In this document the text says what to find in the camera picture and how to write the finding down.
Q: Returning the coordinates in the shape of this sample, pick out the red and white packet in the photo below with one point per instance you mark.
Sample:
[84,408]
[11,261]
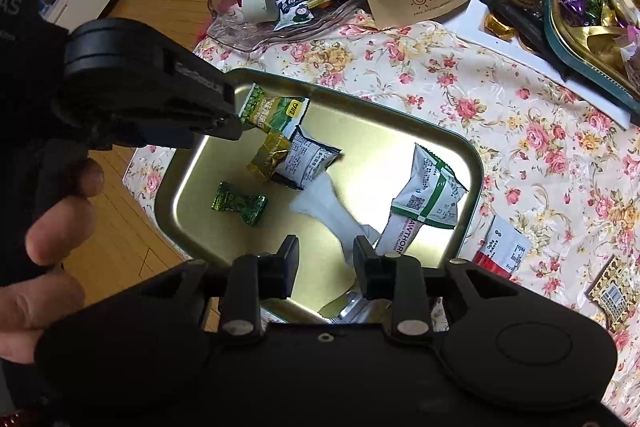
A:
[502,249]

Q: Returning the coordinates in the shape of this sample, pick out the plain white packet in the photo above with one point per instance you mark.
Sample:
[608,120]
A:
[330,212]

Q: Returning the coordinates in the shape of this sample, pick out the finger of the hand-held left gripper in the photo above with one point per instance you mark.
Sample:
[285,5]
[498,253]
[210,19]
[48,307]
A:
[222,127]

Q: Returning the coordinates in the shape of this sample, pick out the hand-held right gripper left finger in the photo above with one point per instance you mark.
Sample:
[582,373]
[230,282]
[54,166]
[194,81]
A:
[287,264]

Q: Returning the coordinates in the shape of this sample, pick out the green yellow snack packet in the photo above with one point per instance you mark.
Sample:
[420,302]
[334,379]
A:
[272,109]

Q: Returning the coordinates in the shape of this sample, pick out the gold candy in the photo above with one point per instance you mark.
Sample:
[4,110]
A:
[267,154]

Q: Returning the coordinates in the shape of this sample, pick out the green and white packet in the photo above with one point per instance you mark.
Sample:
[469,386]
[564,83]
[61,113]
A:
[425,197]

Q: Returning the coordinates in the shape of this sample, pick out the gold patterned packet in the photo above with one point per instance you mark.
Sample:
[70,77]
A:
[617,292]

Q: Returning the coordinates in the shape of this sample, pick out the person's left hand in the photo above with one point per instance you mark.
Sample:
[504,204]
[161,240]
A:
[55,232]

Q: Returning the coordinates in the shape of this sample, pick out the white and black packet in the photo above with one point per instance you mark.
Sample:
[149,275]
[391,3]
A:
[307,159]

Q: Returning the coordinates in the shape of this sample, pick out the small white paper cup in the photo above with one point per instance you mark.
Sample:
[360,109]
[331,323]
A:
[257,4]

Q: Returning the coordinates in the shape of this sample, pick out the teal and gold candy tray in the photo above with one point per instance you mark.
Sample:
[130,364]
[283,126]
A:
[560,42]

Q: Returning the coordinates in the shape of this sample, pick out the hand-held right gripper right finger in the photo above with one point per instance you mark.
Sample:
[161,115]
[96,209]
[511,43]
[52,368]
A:
[365,267]

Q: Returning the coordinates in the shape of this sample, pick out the blue and white packet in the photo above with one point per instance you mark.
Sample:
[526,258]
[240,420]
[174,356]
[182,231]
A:
[295,13]

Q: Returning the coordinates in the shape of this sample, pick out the green candy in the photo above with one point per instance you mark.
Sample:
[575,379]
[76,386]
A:
[237,203]

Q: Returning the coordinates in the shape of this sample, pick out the clear glass dish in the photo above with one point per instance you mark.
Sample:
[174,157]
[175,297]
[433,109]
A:
[300,39]

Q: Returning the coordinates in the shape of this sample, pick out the dark snack packet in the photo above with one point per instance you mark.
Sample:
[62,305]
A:
[525,24]

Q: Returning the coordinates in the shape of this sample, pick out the floral tablecloth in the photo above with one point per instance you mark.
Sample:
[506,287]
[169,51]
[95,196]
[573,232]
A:
[525,147]

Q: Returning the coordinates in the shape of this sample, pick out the gold foil chocolates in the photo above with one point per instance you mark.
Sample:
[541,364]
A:
[500,27]

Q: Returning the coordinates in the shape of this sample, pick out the teal rimmed metal tray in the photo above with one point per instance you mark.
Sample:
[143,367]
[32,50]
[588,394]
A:
[365,127]

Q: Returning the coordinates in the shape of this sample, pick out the white board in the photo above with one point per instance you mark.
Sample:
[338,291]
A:
[490,47]

